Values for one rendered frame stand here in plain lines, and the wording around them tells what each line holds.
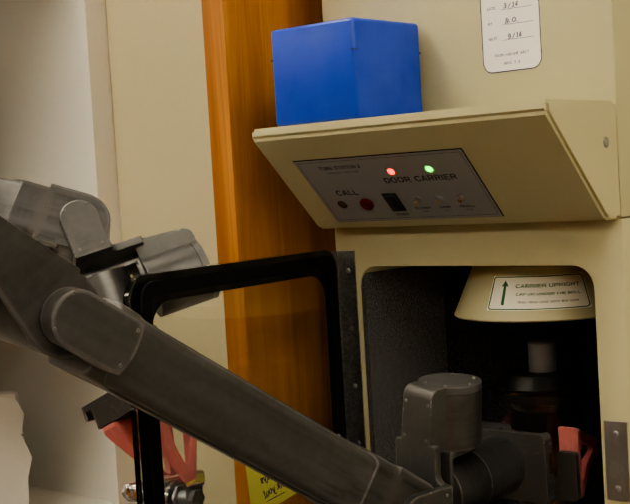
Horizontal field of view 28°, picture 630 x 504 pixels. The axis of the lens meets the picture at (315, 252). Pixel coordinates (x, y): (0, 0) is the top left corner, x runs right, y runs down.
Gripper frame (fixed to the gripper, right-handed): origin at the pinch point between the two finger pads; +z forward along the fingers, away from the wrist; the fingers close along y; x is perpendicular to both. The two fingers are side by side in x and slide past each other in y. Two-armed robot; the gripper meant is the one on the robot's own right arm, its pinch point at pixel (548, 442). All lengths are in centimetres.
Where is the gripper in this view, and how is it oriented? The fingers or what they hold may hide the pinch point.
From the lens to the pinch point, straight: 129.2
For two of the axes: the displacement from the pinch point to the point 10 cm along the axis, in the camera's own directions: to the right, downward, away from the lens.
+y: -7.5, 0.1, 6.6
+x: 0.9, 9.9, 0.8
